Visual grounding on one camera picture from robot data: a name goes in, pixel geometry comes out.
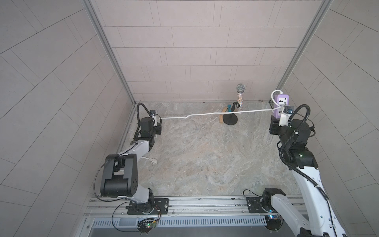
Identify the purple power strip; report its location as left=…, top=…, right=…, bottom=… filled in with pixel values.
left=273, top=94, right=289, bottom=119

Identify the glitter microphone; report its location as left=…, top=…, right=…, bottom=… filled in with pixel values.
left=236, top=84, right=245, bottom=115

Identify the white power cord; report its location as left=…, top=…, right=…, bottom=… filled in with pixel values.
left=139, top=89, right=285, bottom=166

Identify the left circuit board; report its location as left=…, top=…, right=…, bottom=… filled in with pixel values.
left=137, top=218, right=157, bottom=234

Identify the wooden block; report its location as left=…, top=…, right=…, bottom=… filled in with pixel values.
left=219, top=107, right=229, bottom=123

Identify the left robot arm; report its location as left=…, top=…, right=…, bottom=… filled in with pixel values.
left=93, top=103, right=162, bottom=214

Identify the right circuit board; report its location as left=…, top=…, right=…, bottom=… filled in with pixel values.
left=265, top=214, right=283, bottom=232

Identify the aluminium mounting rail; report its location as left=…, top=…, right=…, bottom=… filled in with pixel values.
left=84, top=194, right=267, bottom=218

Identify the circuit board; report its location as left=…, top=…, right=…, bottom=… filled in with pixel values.
left=265, top=214, right=283, bottom=232
left=137, top=218, right=157, bottom=234

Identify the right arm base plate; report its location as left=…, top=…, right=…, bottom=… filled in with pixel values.
left=246, top=197, right=277, bottom=214

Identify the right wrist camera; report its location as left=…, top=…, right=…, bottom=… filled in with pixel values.
left=283, top=105, right=295, bottom=115

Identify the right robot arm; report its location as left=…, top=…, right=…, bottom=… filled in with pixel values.
left=261, top=104, right=346, bottom=237

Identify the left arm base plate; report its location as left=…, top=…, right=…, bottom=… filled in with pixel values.
left=126, top=198, right=169, bottom=215

